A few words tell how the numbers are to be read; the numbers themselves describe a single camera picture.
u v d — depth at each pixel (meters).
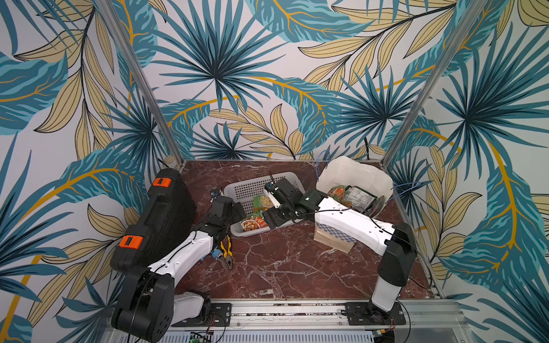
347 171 0.92
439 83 0.86
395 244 0.47
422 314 0.76
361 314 0.73
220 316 0.73
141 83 0.85
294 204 0.60
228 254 0.86
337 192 0.98
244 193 1.00
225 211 0.68
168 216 0.73
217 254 0.84
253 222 0.93
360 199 0.90
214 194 0.76
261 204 1.00
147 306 0.40
